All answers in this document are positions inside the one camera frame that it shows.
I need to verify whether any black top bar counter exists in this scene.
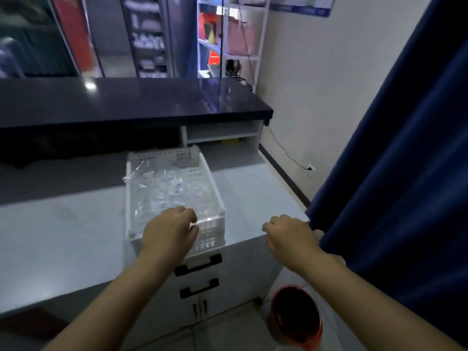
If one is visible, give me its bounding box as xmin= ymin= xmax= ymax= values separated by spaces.
xmin=0 ymin=77 xmax=274 ymax=169

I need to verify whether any blue-bordered wall poster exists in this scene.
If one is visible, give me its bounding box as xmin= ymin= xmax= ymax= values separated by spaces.
xmin=270 ymin=0 xmax=337 ymax=18

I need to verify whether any black small appliance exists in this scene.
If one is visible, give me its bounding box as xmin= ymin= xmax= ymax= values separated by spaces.
xmin=225 ymin=58 xmax=243 ymax=78

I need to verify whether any black power cable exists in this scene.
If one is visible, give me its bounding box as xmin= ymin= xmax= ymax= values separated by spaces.
xmin=269 ymin=126 xmax=312 ymax=172

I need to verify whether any wide pink gift bag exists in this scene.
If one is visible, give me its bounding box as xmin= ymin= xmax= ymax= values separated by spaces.
xmin=226 ymin=16 xmax=257 ymax=58

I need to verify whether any person's right forearm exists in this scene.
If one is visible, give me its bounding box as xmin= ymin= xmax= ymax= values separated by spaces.
xmin=299 ymin=251 xmax=466 ymax=351

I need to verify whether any pale plastic serving cart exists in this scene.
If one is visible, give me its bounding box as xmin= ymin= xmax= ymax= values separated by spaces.
xmin=0 ymin=36 xmax=25 ymax=78

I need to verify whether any black hanging cable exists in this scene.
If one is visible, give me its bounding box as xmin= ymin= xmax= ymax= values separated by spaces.
xmin=234 ymin=0 xmax=257 ymax=85

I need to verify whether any stainless steel dish cabinet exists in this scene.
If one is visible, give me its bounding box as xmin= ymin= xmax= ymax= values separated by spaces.
xmin=84 ymin=0 xmax=199 ymax=78

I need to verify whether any white metal shelf rack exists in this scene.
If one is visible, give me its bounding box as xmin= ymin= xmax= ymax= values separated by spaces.
xmin=196 ymin=0 xmax=272 ymax=93

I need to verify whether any teal skirted table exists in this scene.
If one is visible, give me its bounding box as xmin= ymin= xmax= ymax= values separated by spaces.
xmin=0 ymin=18 xmax=80 ymax=78

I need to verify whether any bag of pale round snacks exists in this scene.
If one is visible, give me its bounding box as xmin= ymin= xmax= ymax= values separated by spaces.
xmin=153 ymin=171 xmax=217 ymax=222

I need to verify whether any group of white dishes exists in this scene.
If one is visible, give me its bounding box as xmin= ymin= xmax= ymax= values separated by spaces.
xmin=124 ymin=0 xmax=170 ymax=78

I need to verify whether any person's right hand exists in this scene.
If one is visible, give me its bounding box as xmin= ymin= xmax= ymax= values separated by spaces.
xmin=261 ymin=214 xmax=325 ymax=275

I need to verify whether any person's left forearm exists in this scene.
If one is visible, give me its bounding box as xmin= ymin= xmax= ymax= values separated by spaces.
xmin=41 ymin=252 xmax=177 ymax=351

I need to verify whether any red standing banner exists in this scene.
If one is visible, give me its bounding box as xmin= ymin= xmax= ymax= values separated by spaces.
xmin=49 ymin=0 xmax=106 ymax=78

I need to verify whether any white perforated plastic basket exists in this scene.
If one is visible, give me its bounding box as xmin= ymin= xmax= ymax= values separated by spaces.
xmin=124 ymin=145 xmax=227 ymax=258

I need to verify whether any person's left hand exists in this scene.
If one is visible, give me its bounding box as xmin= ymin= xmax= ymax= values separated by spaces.
xmin=140 ymin=205 xmax=201 ymax=268

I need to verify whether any black cabinet handle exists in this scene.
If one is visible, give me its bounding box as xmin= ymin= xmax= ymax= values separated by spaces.
xmin=179 ymin=277 xmax=220 ymax=300
xmin=174 ymin=253 xmax=223 ymax=278

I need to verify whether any blue curtain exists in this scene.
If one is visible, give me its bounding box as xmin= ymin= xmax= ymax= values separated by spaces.
xmin=186 ymin=0 xmax=201 ymax=78

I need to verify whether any white base cabinet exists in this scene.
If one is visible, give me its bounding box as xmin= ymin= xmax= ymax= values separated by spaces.
xmin=120 ymin=234 xmax=285 ymax=351

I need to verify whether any red gift box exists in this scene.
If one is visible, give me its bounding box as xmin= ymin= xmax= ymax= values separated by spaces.
xmin=199 ymin=12 xmax=219 ymax=45

